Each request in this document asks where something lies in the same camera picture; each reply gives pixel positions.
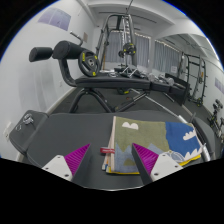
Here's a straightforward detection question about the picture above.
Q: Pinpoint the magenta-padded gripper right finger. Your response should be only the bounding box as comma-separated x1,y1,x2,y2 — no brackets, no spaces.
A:
130,142,184,186

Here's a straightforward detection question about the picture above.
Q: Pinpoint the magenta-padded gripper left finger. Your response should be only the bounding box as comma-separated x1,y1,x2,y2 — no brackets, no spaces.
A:
41,143,94,184

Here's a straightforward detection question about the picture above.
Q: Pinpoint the olive and blue printed towel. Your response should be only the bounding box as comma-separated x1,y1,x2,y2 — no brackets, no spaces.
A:
101,115,204,175

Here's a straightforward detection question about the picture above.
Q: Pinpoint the black padded workout bench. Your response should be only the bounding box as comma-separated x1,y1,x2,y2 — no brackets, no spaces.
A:
9,109,221,192

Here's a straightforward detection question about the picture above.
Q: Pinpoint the black yellow exercise machine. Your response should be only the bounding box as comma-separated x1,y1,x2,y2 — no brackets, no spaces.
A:
206,98,224,134

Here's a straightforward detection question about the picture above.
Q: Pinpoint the black box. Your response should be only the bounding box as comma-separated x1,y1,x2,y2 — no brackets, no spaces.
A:
169,77,192,106

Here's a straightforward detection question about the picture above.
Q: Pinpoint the black squat rack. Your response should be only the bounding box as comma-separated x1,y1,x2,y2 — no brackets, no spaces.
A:
181,53,208,108

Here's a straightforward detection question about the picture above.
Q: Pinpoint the black roller-pad extension bench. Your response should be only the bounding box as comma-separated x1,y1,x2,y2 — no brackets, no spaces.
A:
28,31,151,114

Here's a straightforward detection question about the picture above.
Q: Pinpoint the group of dumbbells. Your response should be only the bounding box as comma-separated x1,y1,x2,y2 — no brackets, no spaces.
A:
113,66,174,84

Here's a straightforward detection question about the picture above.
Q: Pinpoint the black yellow-marked weight plate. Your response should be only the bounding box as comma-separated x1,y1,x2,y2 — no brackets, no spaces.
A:
78,49,99,77
122,42,137,56

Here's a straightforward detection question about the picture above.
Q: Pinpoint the metal ring clip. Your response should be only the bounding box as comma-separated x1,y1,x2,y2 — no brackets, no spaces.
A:
15,113,34,131

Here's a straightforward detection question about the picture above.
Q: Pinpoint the white wall outlet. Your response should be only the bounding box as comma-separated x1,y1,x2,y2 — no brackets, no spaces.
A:
2,121,13,141

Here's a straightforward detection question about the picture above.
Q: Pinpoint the small purple wall poster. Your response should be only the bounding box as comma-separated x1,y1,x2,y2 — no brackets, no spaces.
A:
214,77,224,94

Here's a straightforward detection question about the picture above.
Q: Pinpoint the grey cable weight machine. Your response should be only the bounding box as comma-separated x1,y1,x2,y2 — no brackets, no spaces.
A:
96,0,138,73

